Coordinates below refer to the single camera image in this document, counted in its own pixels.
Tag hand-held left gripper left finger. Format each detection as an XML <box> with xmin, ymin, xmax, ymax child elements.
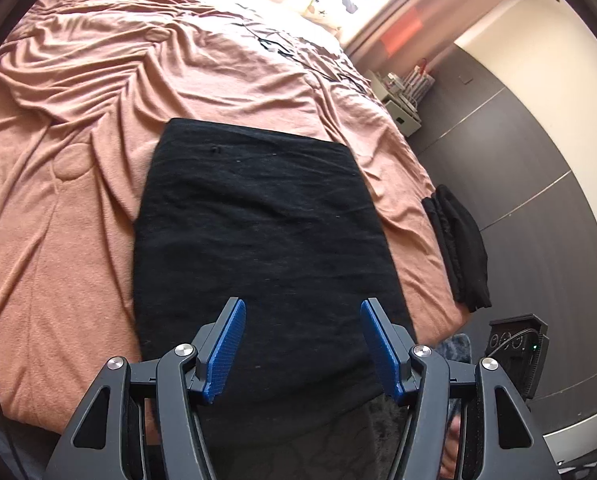
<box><xmin>43</xmin><ymin>296</ymin><xmax>247</xmax><ymax>480</ymax></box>

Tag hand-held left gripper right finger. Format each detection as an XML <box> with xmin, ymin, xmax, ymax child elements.
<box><xmin>360</xmin><ymin>297</ymin><xmax>562</xmax><ymax>480</ymax></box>

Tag black pants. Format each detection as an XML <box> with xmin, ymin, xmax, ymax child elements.
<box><xmin>131</xmin><ymin>117</ymin><xmax>418</xmax><ymax>452</ymax></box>

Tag stack of folded black clothes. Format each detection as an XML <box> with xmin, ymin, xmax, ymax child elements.
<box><xmin>421</xmin><ymin>184</ymin><xmax>494</xmax><ymax>314</ymax></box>

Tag black floor appliance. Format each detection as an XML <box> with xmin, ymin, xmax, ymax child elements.
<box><xmin>487</xmin><ymin>313</ymin><xmax>550</xmax><ymax>402</ymax></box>

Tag white bedside table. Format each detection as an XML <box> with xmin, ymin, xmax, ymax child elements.
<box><xmin>367</xmin><ymin>70</ymin><xmax>423</xmax><ymax>139</ymax></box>

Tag bed with brown blanket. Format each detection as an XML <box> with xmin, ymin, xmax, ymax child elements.
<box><xmin>0</xmin><ymin>0</ymin><xmax>472</xmax><ymax>429</ymax></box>

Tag rack of bottles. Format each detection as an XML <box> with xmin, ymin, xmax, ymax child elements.
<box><xmin>393</xmin><ymin>59</ymin><xmax>435</xmax><ymax>107</ymax></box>

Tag pink window curtain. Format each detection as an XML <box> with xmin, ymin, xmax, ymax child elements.
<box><xmin>346</xmin><ymin>0</ymin><xmax>535</xmax><ymax>69</ymax></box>

